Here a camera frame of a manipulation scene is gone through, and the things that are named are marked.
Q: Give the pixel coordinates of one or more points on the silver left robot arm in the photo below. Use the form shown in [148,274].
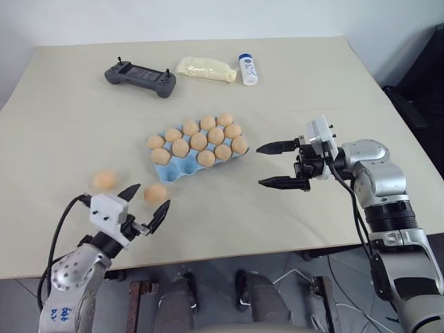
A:
[74,270]

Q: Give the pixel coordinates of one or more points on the grey remote controller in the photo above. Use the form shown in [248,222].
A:
[140,78]

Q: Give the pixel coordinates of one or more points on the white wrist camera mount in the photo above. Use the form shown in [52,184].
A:
[105,209]
[320,133]

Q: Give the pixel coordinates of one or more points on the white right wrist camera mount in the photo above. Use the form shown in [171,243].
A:
[320,133]

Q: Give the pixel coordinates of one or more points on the black chair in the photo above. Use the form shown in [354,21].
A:
[423,79]

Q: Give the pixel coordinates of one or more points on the rusty metal frame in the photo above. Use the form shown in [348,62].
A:
[326,301]
[142,305]

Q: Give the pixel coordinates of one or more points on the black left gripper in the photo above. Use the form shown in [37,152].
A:
[131,227]

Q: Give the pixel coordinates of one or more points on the brown egg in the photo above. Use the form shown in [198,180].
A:
[225,119]
[206,159]
[155,193]
[156,142]
[190,127]
[161,156]
[208,122]
[104,180]
[180,147]
[215,135]
[173,135]
[239,144]
[223,152]
[198,141]
[232,131]

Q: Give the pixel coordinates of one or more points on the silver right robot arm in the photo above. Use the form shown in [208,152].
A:
[385,173]

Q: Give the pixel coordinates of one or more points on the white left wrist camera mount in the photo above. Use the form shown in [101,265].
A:
[105,209]

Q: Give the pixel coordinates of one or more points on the white bottle blue cap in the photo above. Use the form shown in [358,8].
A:
[248,69]

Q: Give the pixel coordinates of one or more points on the dark rounded robot leg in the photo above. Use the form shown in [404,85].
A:
[265,301]
[177,301]

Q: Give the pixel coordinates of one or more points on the clear bag of rice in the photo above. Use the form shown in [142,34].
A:
[206,69]

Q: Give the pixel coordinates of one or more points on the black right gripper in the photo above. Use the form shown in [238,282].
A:
[308,163]

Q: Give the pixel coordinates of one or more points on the blue egg carton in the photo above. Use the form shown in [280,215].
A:
[173,171]

